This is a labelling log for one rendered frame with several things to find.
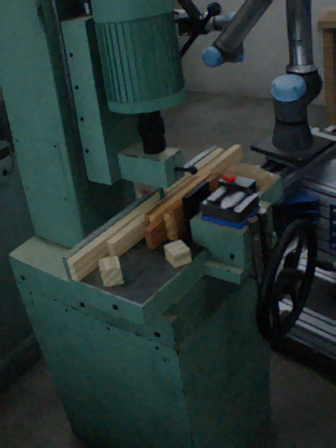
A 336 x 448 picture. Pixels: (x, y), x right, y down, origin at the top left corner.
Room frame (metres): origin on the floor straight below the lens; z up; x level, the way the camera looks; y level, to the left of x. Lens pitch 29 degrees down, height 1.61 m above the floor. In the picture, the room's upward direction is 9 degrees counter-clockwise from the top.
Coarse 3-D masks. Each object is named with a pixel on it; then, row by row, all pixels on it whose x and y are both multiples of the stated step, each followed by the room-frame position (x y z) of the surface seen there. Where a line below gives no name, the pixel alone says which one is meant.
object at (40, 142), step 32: (0, 0) 1.39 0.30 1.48; (32, 0) 1.31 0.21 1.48; (0, 32) 1.41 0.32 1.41; (32, 32) 1.33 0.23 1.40; (0, 64) 1.43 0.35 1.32; (32, 64) 1.34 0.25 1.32; (32, 96) 1.36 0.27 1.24; (64, 96) 1.32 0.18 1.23; (32, 128) 1.38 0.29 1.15; (64, 128) 1.31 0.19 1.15; (32, 160) 1.39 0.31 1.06; (64, 160) 1.31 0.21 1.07; (32, 192) 1.41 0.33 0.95; (64, 192) 1.32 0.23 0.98; (96, 192) 1.36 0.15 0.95; (128, 192) 1.45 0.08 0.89; (32, 224) 1.44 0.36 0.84; (64, 224) 1.34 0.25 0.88; (96, 224) 1.34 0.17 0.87
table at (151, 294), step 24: (264, 192) 1.31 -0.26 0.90; (144, 240) 1.18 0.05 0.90; (168, 240) 1.16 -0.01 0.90; (192, 240) 1.15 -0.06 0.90; (120, 264) 1.09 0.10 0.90; (144, 264) 1.08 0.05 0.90; (168, 264) 1.07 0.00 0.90; (192, 264) 1.06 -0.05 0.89; (216, 264) 1.08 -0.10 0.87; (72, 288) 1.06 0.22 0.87; (96, 288) 1.02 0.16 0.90; (120, 288) 1.00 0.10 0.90; (144, 288) 0.99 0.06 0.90; (168, 288) 1.00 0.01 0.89; (120, 312) 0.98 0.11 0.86; (144, 312) 0.94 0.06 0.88
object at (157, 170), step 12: (132, 144) 1.33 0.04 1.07; (120, 156) 1.29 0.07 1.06; (132, 156) 1.27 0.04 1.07; (144, 156) 1.25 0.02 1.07; (156, 156) 1.24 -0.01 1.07; (168, 156) 1.23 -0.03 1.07; (180, 156) 1.25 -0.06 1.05; (120, 168) 1.29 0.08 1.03; (132, 168) 1.27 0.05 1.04; (144, 168) 1.25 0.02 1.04; (156, 168) 1.22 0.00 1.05; (168, 168) 1.22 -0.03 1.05; (132, 180) 1.27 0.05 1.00; (144, 180) 1.25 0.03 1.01; (156, 180) 1.23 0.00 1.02; (168, 180) 1.21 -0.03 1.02
